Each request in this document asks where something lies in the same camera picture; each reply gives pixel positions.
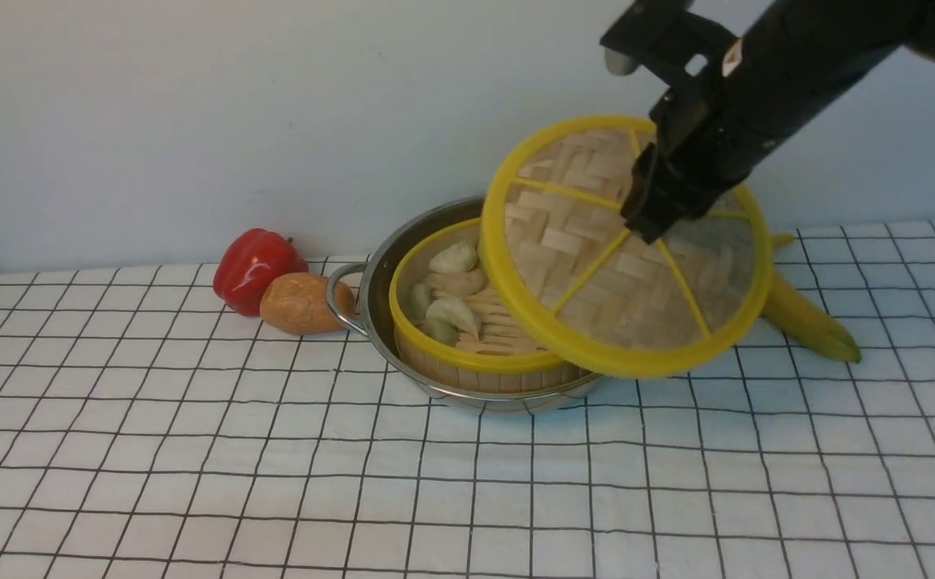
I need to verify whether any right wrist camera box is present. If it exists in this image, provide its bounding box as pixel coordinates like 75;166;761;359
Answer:
600;1;738;91

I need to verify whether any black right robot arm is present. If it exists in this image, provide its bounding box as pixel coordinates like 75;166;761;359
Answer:
600;1;935;243

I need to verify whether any green dumpling front bottom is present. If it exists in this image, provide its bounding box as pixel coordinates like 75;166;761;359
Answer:
419;319;460;347

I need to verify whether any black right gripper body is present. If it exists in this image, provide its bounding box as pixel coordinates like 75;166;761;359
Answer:
651;32;854;207

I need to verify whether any white dumpling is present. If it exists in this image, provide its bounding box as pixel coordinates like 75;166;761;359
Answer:
428;240;478;274
425;297;482;339

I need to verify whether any white dumpling front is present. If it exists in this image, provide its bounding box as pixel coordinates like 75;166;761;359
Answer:
425;297;482;339

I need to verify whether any green dumpling front left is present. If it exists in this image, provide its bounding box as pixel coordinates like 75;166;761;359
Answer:
405;282;432;325

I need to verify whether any bamboo steamer lid yellow rim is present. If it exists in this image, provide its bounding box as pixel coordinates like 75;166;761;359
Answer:
479;115;773;379

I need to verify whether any brown potato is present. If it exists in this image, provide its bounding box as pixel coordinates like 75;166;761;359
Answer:
259;273;342;335

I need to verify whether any red bell pepper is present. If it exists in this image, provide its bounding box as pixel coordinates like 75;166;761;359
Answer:
212;228;310;318

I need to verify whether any yellow banana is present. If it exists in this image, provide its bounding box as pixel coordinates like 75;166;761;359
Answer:
750;232;863;363

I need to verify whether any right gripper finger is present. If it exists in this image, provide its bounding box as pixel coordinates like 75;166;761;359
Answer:
621;144;709;244

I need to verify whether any green dumpling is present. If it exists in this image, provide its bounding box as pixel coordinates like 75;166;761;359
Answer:
405;282;432;325
419;319;460;347

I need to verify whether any bamboo steamer basket yellow rim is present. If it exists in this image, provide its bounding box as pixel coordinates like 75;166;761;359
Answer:
388;219;599;395

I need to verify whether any white dumpling left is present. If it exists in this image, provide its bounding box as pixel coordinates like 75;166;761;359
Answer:
428;240;478;274

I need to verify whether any white checkered tablecloth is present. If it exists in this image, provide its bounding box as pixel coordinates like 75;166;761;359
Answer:
0;221;935;578

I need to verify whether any pink tinted dumpling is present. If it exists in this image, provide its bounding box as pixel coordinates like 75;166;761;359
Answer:
426;268;488;299

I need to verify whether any stainless steel pot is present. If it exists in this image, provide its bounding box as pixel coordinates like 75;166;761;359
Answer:
325;195;602;414

